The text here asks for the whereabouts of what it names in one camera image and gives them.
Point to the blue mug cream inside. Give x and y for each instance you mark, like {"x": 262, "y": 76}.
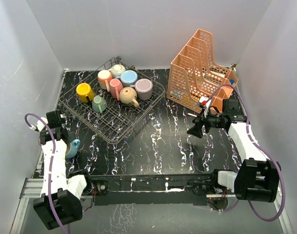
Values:
{"x": 72, "y": 148}

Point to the pink mug white inside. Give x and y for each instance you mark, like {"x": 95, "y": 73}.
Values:
{"x": 115, "y": 86}

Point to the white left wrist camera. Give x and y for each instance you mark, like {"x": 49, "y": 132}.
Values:
{"x": 39, "y": 125}

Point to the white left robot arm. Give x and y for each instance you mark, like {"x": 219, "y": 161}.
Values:
{"x": 59, "y": 203}

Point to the tan brown mug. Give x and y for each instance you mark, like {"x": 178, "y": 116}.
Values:
{"x": 128, "y": 96}

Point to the yellow mug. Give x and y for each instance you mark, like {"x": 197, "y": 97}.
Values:
{"x": 85, "y": 92}

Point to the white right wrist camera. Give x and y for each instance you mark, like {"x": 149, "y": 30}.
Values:
{"x": 204, "y": 104}

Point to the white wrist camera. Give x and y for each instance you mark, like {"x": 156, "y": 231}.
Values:
{"x": 204, "y": 104}
{"x": 39, "y": 125}

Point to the grey wire dish rack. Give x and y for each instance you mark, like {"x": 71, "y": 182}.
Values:
{"x": 117, "y": 120}

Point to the teal green cup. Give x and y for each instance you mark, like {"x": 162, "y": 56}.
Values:
{"x": 99, "y": 104}

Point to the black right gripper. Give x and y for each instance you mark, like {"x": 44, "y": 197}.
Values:
{"x": 196, "y": 129}

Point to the white speckled ceramic mug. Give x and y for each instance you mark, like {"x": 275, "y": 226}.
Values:
{"x": 117, "y": 70}

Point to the light blue textured mug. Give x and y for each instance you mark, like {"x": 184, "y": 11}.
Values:
{"x": 128, "y": 78}

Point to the peach plastic file organizer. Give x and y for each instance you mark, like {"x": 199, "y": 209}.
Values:
{"x": 194, "y": 75}

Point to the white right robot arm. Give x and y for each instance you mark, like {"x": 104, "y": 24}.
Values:
{"x": 257, "y": 178}

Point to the cream pink speckled mug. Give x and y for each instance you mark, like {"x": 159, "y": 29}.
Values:
{"x": 104, "y": 78}

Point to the aluminium frame rail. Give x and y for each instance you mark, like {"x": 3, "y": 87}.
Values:
{"x": 32, "y": 188}

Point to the lilac ceramic mug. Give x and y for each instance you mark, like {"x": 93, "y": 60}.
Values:
{"x": 144, "y": 89}

